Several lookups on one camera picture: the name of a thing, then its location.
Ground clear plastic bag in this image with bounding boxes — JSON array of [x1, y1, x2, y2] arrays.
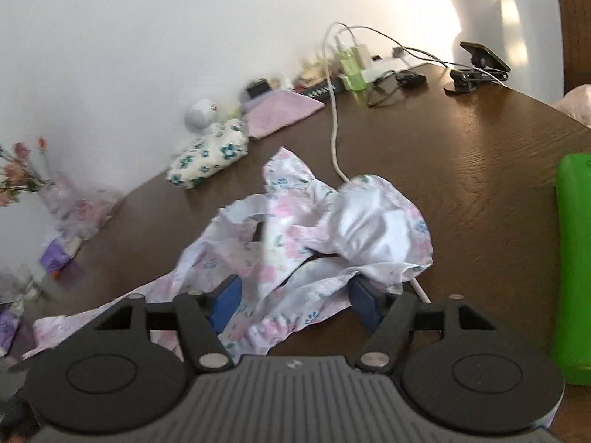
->
[[55, 184, 121, 243]]

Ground pink floral white garment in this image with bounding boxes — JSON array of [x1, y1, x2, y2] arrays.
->
[[20, 146, 435, 370]]

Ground patterned flower vase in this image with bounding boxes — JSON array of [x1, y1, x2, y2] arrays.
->
[[39, 175, 77, 223]]

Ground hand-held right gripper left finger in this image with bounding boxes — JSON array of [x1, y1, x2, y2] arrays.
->
[[95, 274, 243, 372]]

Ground green spray bottle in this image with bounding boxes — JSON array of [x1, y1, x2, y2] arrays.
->
[[334, 36, 366, 92]]

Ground dried pink flowers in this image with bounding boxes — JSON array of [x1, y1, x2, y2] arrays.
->
[[0, 137, 54, 206]]

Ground clear glass object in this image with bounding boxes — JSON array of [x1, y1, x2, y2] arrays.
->
[[0, 265, 47, 306]]

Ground dark book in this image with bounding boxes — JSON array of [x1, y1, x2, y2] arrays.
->
[[295, 78, 345, 99]]

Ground purple tissue pack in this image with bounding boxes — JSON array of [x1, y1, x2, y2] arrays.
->
[[39, 237, 82, 273], [0, 309, 22, 356]]

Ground thick white cable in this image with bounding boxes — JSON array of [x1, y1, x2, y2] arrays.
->
[[322, 21, 431, 304]]

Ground black phone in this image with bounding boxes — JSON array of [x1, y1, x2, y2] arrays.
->
[[459, 41, 511, 73]]

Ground pale pink soft object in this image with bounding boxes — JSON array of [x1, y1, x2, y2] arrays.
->
[[553, 83, 591, 128]]

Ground small black box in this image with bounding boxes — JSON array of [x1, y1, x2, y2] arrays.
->
[[246, 78, 271, 100]]

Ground green floral folded cloth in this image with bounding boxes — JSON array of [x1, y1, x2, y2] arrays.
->
[[165, 117, 250, 190]]

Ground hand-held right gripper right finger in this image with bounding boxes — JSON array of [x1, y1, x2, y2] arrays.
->
[[348, 276, 498, 374]]

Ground plain pink folded cloth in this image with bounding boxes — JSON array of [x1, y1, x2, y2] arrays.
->
[[242, 89, 327, 140]]

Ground white power strip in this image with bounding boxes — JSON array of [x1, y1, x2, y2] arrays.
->
[[359, 61, 430, 86]]

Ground black phone holder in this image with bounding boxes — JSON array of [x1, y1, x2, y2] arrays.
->
[[444, 68, 486, 96]]

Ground bright green object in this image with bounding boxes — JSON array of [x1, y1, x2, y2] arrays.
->
[[549, 152, 591, 387]]

